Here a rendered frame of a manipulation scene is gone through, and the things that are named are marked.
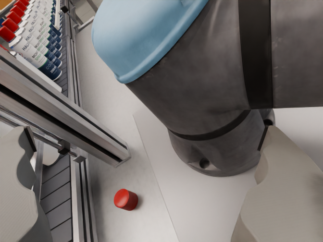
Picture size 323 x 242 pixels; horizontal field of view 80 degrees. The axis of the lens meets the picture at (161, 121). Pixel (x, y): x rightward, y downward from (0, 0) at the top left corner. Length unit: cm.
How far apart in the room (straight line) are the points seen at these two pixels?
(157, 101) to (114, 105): 43
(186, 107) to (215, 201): 16
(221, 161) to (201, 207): 7
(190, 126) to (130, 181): 26
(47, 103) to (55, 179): 23
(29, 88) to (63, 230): 26
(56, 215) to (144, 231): 18
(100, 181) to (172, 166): 21
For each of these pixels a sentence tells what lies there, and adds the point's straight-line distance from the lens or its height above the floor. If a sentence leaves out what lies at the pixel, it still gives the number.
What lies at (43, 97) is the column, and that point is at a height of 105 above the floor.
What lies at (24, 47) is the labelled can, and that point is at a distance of 78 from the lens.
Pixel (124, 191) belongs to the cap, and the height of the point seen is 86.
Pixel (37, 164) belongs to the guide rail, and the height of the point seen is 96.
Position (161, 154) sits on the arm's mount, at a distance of 33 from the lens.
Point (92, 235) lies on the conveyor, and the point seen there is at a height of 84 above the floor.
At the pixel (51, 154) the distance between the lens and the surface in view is 52.
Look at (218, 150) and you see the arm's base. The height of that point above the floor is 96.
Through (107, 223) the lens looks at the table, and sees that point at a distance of 44.
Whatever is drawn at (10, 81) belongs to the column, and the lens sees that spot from 31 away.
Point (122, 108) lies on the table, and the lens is 55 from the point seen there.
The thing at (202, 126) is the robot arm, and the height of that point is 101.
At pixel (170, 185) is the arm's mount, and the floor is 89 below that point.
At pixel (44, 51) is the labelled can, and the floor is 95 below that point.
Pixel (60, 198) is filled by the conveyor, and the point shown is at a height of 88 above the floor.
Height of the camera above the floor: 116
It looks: 48 degrees down
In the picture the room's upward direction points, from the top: 40 degrees counter-clockwise
